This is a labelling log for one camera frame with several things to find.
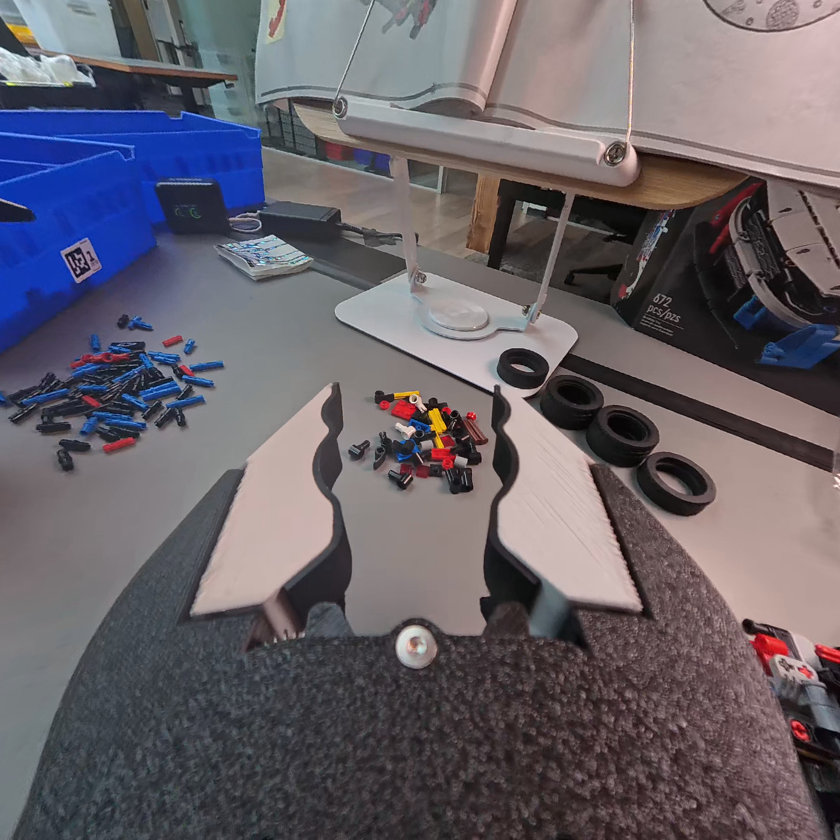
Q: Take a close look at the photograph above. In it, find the black power cord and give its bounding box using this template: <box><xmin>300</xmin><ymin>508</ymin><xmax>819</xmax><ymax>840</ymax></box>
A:
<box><xmin>338</xmin><ymin>223</ymin><xmax>403</xmax><ymax>245</ymax></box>

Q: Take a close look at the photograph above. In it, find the open instruction booklet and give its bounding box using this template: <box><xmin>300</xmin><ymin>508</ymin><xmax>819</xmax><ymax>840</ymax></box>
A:
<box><xmin>255</xmin><ymin>0</ymin><xmax>840</xmax><ymax>191</ymax></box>

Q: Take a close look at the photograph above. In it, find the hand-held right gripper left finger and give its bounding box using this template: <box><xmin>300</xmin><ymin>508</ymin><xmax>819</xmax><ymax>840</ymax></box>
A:
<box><xmin>189</xmin><ymin>382</ymin><xmax>353</xmax><ymax>649</ymax></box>

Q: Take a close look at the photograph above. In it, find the white book stand wooden board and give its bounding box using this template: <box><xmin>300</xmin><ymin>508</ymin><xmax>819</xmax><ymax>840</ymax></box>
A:
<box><xmin>292</xmin><ymin>0</ymin><xmax>749</xmax><ymax>398</ymax></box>

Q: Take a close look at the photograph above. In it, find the pile of blue black pins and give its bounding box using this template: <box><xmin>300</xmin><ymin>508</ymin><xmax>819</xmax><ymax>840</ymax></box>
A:
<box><xmin>0</xmin><ymin>314</ymin><xmax>225</xmax><ymax>472</ymax></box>

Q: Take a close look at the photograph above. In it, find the black table frame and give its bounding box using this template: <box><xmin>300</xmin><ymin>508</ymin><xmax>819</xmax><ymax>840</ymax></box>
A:
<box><xmin>487</xmin><ymin>178</ymin><xmax>651</xmax><ymax>283</ymax></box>

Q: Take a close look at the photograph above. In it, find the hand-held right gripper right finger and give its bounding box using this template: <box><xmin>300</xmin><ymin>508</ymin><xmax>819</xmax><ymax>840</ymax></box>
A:
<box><xmin>482</xmin><ymin>385</ymin><xmax>645</xmax><ymax>644</ymax></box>

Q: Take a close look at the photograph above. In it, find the wooden side table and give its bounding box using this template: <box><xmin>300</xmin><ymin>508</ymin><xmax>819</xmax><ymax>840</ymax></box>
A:
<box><xmin>26</xmin><ymin>49</ymin><xmax>238</xmax><ymax>112</ymax></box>

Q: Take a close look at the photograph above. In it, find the black power adapter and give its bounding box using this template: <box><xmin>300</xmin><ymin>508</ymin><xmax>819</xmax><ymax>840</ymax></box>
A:
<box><xmin>258</xmin><ymin>202</ymin><xmax>342</xmax><ymax>244</ymax></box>

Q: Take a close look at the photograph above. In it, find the partly built toy car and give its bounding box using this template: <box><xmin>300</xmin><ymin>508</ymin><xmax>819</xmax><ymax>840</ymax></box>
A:
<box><xmin>742</xmin><ymin>617</ymin><xmax>840</xmax><ymax>782</ymax></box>

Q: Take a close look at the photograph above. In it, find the black rubber toy tire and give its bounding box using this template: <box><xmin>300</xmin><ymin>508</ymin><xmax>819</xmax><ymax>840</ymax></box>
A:
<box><xmin>635</xmin><ymin>451</ymin><xmax>718</xmax><ymax>517</ymax></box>
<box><xmin>539</xmin><ymin>374</ymin><xmax>606</xmax><ymax>431</ymax></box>
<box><xmin>496</xmin><ymin>348</ymin><xmax>550</xmax><ymax>390</ymax></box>
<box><xmin>586</xmin><ymin>405</ymin><xmax>660</xmax><ymax>468</ymax></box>

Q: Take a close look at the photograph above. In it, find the blue plastic bin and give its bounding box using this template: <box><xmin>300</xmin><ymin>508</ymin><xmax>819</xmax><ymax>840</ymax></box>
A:
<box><xmin>0</xmin><ymin>108</ymin><xmax>265</xmax><ymax>231</ymax></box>

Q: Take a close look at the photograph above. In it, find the black toy car box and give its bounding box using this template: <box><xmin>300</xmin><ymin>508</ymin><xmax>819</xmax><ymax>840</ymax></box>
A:
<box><xmin>610</xmin><ymin>177</ymin><xmax>840</xmax><ymax>408</ymax></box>

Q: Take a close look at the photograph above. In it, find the pile of mixed small bricks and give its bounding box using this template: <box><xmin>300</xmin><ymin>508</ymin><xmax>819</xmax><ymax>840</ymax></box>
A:
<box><xmin>348</xmin><ymin>388</ymin><xmax>490</xmax><ymax>494</ymax></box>

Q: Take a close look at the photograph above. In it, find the black power bank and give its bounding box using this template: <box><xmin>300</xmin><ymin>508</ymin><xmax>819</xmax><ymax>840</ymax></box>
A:
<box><xmin>155</xmin><ymin>177</ymin><xmax>232</xmax><ymax>236</ymax></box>

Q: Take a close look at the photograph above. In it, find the blue plastic bin tagged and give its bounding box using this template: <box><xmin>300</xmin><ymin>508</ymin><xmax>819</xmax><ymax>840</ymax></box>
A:
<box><xmin>0</xmin><ymin>150</ymin><xmax>158</xmax><ymax>355</ymax></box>

